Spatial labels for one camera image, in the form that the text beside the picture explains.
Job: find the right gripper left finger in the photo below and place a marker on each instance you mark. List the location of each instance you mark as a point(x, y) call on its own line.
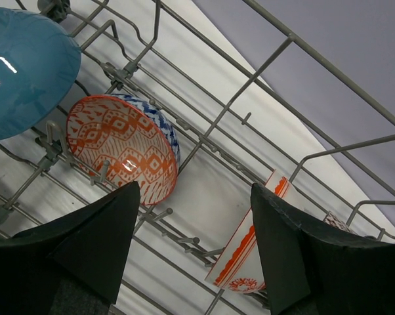
point(73, 264)

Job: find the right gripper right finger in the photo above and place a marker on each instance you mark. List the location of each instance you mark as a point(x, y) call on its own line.
point(310, 267)

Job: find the grey patterned bowl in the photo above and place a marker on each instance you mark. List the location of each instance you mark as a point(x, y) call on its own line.
point(332, 220)

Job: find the orange floral bowl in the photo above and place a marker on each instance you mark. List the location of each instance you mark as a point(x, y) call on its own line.
point(238, 268)

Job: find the red patterned bowl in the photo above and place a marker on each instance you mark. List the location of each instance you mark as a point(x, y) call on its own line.
point(133, 136)

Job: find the grey wire dish rack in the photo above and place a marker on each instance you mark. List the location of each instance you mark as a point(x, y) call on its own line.
point(234, 129)

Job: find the plain blue bowl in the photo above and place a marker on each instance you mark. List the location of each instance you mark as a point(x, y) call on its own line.
point(39, 62)

